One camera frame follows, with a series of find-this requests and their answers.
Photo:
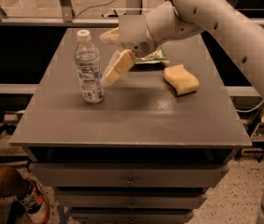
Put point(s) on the green chip bag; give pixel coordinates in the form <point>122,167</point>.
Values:
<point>158,56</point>

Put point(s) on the bottom drawer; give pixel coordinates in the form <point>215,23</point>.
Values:
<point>131,216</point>

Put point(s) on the clear plastic water bottle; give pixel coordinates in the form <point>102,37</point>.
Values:
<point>88,66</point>

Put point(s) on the top drawer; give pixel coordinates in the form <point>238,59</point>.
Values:
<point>128,175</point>

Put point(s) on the middle drawer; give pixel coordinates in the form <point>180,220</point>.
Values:
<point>133,199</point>

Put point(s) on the yellow sponge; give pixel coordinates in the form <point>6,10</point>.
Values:
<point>180,79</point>

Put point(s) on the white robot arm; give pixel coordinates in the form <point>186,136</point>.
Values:
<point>237,35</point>

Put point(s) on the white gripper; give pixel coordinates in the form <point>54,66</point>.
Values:
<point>133,34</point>

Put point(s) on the orange white sneaker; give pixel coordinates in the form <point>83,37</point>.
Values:
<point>35,203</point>

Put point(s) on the metal railing frame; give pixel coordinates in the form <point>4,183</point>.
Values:
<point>44,10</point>

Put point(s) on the person's bare leg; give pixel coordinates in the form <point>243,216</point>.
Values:
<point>11,182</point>

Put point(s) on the drawer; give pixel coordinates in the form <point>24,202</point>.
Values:
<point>133,199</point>
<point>131,216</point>
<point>128,175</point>

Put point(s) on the grey drawer cabinet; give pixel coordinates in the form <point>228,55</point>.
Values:
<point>140,120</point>

